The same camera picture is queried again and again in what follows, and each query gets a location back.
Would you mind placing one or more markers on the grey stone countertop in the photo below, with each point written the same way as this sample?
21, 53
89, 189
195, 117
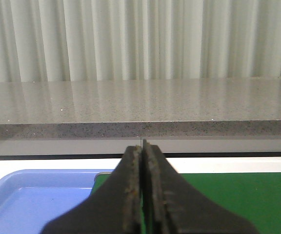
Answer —
135, 108

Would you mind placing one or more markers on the white pleated curtain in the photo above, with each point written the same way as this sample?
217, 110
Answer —
71, 40

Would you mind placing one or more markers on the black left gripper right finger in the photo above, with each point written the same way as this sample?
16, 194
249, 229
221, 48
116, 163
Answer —
173, 206

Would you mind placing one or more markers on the green conveyor belt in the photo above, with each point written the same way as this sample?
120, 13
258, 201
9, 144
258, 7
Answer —
253, 196

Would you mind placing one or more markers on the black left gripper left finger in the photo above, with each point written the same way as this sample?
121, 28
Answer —
114, 208

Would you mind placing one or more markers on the blue plastic tray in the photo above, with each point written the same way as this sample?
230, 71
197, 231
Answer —
31, 198

